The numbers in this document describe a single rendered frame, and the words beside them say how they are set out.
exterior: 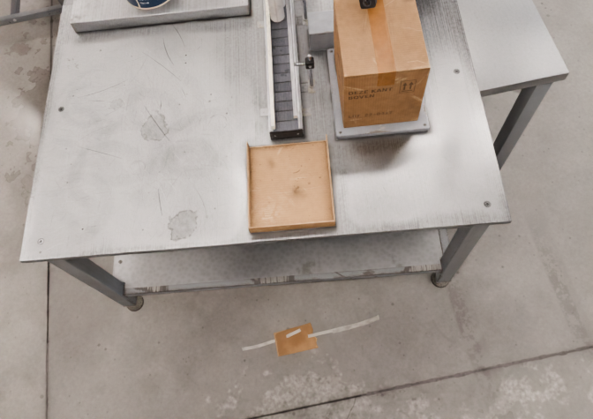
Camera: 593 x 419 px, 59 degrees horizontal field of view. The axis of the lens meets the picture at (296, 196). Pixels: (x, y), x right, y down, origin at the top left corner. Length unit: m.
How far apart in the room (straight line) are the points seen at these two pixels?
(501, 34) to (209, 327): 1.66
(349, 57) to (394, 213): 0.48
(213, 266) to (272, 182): 0.70
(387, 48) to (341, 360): 1.33
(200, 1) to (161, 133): 0.55
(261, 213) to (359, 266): 0.69
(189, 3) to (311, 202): 0.91
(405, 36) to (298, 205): 0.58
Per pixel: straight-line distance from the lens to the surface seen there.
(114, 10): 2.18
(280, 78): 1.81
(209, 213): 1.66
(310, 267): 2.19
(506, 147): 2.40
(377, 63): 1.53
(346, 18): 1.63
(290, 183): 1.65
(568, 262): 2.62
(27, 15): 3.44
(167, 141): 1.82
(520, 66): 1.98
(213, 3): 2.08
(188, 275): 2.26
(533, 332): 2.49
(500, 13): 2.11
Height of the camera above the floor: 2.31
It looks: 65 degrees down
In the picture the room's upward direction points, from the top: 11 degrees counter-clockwise
